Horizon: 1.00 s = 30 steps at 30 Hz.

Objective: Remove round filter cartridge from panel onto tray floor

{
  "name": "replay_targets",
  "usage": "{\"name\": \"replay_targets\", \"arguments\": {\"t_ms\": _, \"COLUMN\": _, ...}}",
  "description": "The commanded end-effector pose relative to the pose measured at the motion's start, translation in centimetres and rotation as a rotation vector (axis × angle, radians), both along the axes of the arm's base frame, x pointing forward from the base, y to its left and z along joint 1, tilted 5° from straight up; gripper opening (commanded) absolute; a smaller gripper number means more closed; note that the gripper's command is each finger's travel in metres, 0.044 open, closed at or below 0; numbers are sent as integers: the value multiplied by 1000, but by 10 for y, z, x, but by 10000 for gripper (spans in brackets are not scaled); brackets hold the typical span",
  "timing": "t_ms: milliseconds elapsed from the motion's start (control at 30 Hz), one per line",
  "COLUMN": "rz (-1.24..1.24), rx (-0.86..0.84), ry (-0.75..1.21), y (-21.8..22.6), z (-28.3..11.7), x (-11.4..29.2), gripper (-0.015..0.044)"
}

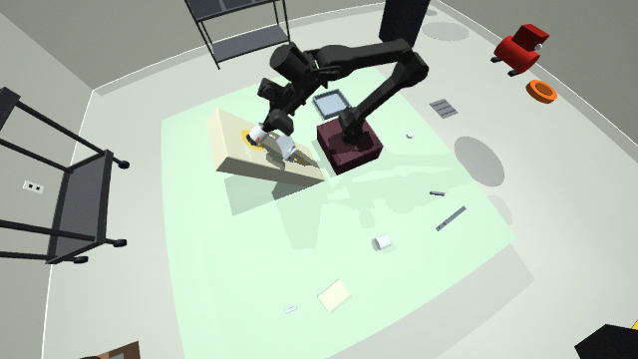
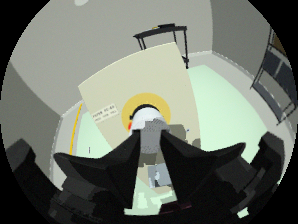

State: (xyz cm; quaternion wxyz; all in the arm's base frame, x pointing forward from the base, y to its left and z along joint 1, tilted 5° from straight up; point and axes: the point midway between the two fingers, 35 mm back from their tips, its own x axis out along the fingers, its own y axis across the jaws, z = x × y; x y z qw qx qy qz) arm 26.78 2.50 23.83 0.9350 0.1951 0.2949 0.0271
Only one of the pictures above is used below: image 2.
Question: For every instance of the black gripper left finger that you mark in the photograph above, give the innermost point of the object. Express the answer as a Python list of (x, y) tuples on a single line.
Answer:
[(116, 171)]

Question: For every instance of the beige service panel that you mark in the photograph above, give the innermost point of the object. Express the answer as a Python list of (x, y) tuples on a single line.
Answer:
[(152, 78)]

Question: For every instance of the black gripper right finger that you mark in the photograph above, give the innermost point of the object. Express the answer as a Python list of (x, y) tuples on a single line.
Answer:
[(189, 167)]

